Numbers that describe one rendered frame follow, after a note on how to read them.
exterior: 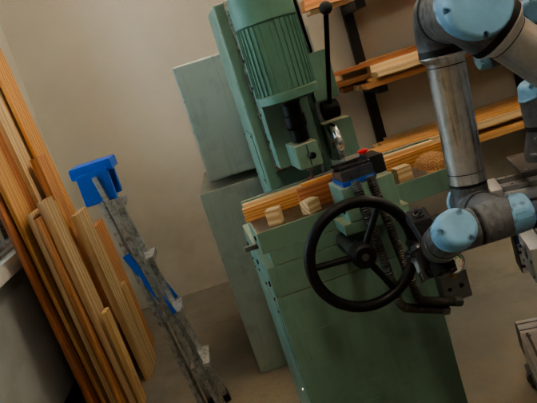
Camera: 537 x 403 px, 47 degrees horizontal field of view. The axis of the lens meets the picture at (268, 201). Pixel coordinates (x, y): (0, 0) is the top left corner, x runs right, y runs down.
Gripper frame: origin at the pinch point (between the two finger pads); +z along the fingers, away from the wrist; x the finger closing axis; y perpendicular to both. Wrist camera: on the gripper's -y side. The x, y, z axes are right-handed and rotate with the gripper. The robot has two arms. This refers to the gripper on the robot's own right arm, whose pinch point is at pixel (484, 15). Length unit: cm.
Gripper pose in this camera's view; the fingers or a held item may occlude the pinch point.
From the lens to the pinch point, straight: 247.8
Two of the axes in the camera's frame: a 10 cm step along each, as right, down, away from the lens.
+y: 4.3, 8.8, 2.1
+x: 9.0, -4.3, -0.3
